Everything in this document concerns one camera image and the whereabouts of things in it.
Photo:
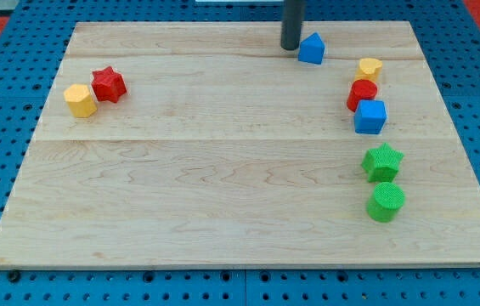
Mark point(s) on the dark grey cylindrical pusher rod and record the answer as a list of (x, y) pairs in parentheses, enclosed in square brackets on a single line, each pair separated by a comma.
[(291, 24)]

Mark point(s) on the yellow hexagon block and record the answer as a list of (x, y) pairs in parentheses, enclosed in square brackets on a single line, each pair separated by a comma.
[(79, 100)]

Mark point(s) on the yellow heart block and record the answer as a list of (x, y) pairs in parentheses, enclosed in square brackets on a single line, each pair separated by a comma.
[(368, 69)]

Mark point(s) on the red cylinder block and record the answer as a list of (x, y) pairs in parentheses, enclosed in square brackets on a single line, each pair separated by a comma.
[(360, 89)]

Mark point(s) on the blue cube block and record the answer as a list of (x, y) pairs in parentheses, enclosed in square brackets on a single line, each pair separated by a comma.
[(370, 116)]

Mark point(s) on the light wooden board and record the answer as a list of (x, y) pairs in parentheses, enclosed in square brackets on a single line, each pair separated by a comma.
[(226, 152)]

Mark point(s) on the green star block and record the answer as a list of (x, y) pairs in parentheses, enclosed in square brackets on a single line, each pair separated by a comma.
[(381, 164)]

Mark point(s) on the red star block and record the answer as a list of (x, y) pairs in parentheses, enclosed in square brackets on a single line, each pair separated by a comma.
[(108, 85)]

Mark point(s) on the green cylinder block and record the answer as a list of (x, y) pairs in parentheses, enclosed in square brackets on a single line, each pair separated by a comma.
[(385, 202)]

